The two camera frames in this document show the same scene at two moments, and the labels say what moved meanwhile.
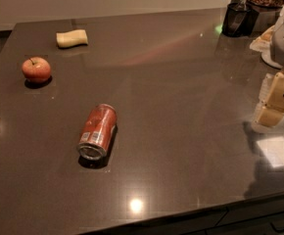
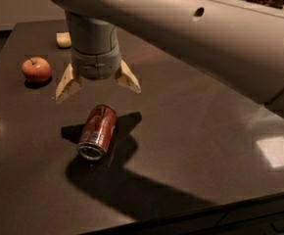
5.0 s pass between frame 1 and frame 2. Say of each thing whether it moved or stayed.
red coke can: stayed
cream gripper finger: moved
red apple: stayed
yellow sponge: stayed
